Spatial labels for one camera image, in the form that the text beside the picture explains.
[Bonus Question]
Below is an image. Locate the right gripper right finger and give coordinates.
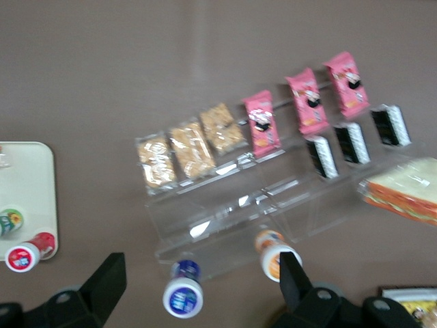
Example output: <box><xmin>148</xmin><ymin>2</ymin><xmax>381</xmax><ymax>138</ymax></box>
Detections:
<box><xmin>279</xmin><ymin>251</ymin><xmax>342</xmax><ymax>328</ymax></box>

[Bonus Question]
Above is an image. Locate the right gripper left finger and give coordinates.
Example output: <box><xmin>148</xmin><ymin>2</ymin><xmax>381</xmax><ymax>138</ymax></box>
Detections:
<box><xmin>44</xmin><ymin>252</ymin><xmax>127</xmax><ymax>328</ymax></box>

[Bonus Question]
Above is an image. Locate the green gum bottle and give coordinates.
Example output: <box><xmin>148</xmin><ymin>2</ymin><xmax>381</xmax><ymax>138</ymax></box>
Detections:
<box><xmin>0</xmin><ymin>207</ymin><xmax>25</xmax><ymax>237</ymax></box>

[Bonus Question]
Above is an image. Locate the orange gum bottle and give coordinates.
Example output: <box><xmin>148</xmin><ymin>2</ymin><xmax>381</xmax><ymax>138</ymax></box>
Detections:
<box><xmin>255</xmin><ymin>229</ymin><xmax>303</xmax><ymax>283</ymax></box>

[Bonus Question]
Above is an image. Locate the red gum bottle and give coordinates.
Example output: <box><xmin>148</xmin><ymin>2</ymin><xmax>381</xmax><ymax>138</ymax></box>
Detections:
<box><xmin>4</xmin><ymin>231</ymin><xmax>56</xmax><ymax>273</ymax></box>

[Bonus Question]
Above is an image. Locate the blue gum bottle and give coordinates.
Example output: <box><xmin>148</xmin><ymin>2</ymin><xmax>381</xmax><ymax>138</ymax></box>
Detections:
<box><xmin>162</xmin><ymin>259</ymin><xmax>205</xmax><ymax>320</ymax></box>

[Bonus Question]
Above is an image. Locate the white rectangular tray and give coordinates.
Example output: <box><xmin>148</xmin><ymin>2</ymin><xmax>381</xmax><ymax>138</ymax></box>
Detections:
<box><xmin>379</xmin><ymin>286</ymin><xmax>437</xmax><ymax>308</ymax></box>

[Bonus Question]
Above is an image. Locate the beige plastic serving tray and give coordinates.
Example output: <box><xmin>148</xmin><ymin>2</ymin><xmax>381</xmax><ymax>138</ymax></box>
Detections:
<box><xmin>0</xmin><ymin>141</ymin><xmax>59</xmax><ymax>262</ymax></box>

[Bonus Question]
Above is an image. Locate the clear acrylic stepped display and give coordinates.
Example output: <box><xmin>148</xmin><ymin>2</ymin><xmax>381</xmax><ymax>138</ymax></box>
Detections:
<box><xmin>135</xmin><ymin>80</ymin><xmax>431</xmax><ymax>274</ymax></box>

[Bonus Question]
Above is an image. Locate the yellow snack packet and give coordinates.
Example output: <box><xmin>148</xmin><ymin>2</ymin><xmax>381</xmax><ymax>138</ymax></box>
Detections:
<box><xmin>397</xmin><ymin>299</ymin><xmax>437</xmax><ymax>328</ymax></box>

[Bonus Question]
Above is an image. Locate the small black chocolate box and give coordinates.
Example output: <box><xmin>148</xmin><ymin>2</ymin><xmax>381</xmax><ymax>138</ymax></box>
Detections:
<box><xmin>305</xmin><ymin>135</ymin><xmax>339</xmax><ymax>180</ymax></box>
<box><xmin>333</xmin><ymin>122</ymin><xmax>371</xmax><ymax>165</ymax></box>
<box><xmin>370</xmin><ymin>104</ymin><xmax>412</xmax><ymax>147</ymax></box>

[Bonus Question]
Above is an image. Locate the wrapped triangle sandwich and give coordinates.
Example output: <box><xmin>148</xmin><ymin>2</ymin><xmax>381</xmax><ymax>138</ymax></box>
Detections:
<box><xmin>357</xmin><ymin>156</ymin><xmax>437</xmax><ymax>228</ymax></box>

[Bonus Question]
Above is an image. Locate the clear puffed rice snack packet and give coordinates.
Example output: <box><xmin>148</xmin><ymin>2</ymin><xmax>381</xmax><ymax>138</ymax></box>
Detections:
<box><xmin>167</xmin><ymin>120</ymin><xmax>216</xmax><ymax>180</ymax></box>
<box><xmin>135</xmin><ymin>131</ymin><xmax>178</xmax><ymax>195</ymax></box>
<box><xmin>199</xmin><ymin>102</ymin><xmax>247</xmax><ymax>155</ymax></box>

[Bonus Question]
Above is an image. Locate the pink cartoon snack packet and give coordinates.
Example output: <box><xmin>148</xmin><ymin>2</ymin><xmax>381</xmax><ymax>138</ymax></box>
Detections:
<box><xmin>285</xmin><ymin>66</ymin><xmax>330</xmax><ymax>135</ymax></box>
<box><xmin>241</xmin><ymin>90</ymin><xmax>283</xmax><ymax>159</ymax></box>
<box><xmin>322</xmin><ymin>51</ymin><xmax>370</xmax><ymax>120</ymax></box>

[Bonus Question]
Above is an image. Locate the brown table cover sheet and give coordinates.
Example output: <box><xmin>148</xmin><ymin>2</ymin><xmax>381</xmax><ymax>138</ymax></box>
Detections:
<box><xmin>0</xmin><ymin>0</ymin><xmax>437</xmax><ymax>328</ymax></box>

